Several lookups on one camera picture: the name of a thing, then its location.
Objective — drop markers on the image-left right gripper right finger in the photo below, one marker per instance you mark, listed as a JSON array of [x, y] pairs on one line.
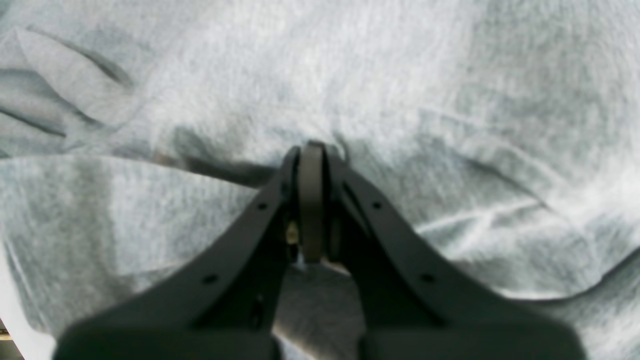
[[416, 304]]

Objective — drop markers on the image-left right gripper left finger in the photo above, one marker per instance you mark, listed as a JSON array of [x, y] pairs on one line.
[[221, 305]]

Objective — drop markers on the grey t-shirt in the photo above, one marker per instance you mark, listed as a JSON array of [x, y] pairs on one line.
[[505, 131]]

